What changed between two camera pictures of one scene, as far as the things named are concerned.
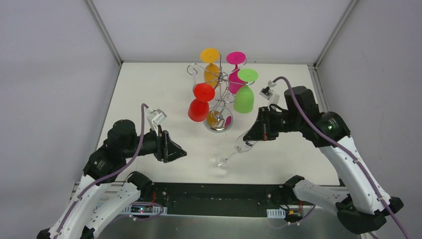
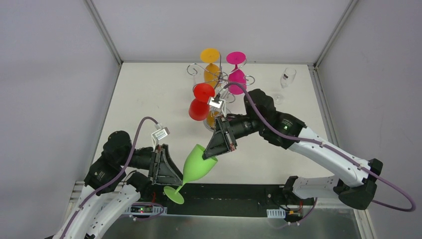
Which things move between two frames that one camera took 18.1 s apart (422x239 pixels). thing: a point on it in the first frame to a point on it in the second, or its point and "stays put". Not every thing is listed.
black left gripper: [163, 146] to [157, 165]
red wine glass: [198, 109] stays put
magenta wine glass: [235, 83] stays put
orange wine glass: [211, 72] stays put
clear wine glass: [222, 161] to [287, 77]
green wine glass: [244, 97] to [195, 167]
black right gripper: [263, 124] to [226, 133]
